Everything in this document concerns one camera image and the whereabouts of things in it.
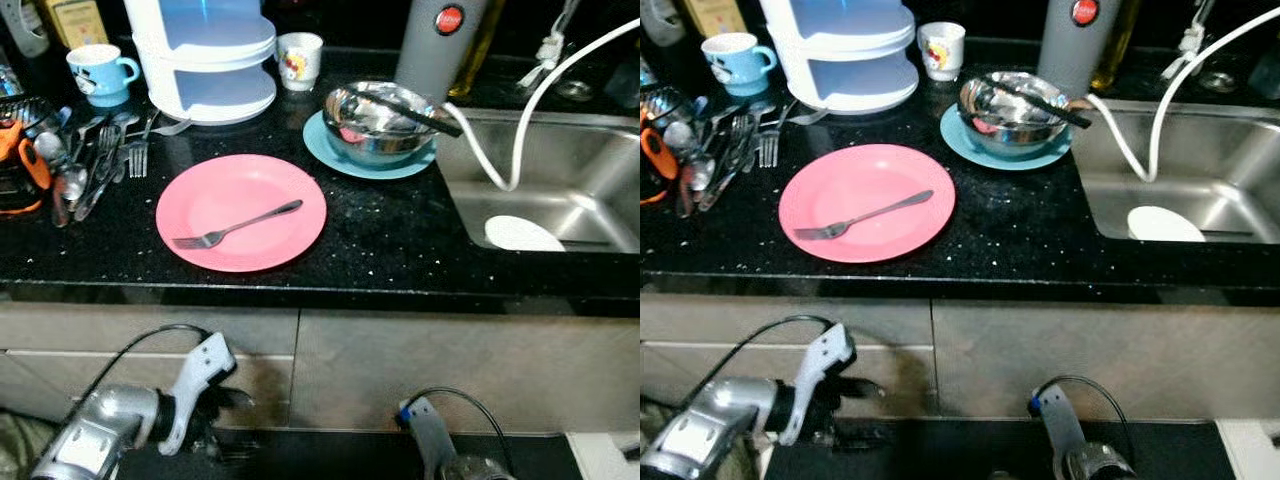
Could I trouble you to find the white bowl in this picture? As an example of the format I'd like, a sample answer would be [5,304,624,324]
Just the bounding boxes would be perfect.
[1127,205,1207,243]
[484,215,567,253]

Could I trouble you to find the blue mug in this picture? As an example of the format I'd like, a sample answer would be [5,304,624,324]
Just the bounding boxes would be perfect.
[700,32,779,98]
[66,43,141,108]

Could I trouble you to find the grey kitchen cabinet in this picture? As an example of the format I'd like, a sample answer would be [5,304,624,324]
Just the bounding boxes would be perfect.
[0,300,641,436]
[640,295,1280,426]

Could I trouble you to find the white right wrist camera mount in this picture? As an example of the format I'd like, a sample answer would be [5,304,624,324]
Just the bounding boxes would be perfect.
[1030,385,1091,480]
[400,397,461,480]

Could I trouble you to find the yellow tin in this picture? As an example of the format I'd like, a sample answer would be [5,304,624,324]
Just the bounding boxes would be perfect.
[45,0,109,49]
[683,0,749,39]

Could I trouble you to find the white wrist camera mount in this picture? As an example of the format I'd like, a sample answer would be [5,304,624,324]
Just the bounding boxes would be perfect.
[158,332,238,457]
[400,397,461,480]
[1030,385,1091,480]
[778,322,858,447]

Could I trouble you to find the white hose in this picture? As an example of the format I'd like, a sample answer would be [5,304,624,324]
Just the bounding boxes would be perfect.
[440,18,641,193]
[1085,5,1280,183]

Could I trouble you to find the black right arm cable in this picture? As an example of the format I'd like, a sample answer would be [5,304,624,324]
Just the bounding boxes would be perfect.
[398,387,516,476]
[1030,375,1136,466]

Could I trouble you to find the white printed cup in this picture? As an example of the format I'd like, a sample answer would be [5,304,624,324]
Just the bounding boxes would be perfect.
[275,32,325,93]
[916,22,967,83]

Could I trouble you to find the pink plate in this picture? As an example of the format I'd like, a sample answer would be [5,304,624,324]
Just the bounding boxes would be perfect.
[778,143,956,265]
[155,153,328,274]

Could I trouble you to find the steel spoon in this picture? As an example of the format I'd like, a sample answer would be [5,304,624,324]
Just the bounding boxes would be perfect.
[680,120,721,216]
[50,130,91,229]

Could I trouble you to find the steel sink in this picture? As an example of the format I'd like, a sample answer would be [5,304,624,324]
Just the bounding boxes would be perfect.
[1070,98,1280,244]
[435,105,641,254]

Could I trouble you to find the teal plate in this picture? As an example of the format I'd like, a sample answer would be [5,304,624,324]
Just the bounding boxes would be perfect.
[940,100,1073,171]
[302,108,439,181]

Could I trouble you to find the black tongs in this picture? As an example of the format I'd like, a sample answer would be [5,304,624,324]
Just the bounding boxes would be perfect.
[975,72,1093,129]
[340,82,464,139]

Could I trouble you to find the silver fork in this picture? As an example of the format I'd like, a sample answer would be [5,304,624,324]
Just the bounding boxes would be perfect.
[795,190,935,242]
[172,199,304,251]

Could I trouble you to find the steel bowl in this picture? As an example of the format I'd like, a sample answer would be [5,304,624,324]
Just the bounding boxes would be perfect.
[322,80,438,166]
[958,70,1071,158]

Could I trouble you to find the black floor mat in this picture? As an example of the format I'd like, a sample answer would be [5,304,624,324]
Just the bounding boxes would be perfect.
[760,418,1236,480]
[115,425,586,480]

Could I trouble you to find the yellow oil bottle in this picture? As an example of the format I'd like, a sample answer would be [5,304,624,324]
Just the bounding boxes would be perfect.
[1090,0,1143,93]
[448,0,506,99]

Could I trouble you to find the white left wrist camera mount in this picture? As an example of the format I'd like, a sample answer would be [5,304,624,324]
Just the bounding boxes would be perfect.
[158,332,238,457]
[778,322,858,447]

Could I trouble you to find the steel mesh cutlery basket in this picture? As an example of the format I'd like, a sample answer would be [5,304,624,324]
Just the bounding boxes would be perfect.
[0,95,59,136]
[640,85,691,126]

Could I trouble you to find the grey thermos flask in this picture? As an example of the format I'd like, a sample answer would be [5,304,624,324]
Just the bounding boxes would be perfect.
[393,0,489,101]
[1035,0,1121,98]

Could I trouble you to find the white stacked food container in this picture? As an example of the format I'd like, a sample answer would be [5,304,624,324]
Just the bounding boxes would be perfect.
[758,0,919,116]
[122,0,278,126]

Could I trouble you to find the orange black box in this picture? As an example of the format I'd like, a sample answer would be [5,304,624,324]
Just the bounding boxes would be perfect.
[640,125,679,206]
[0,120,53,216]

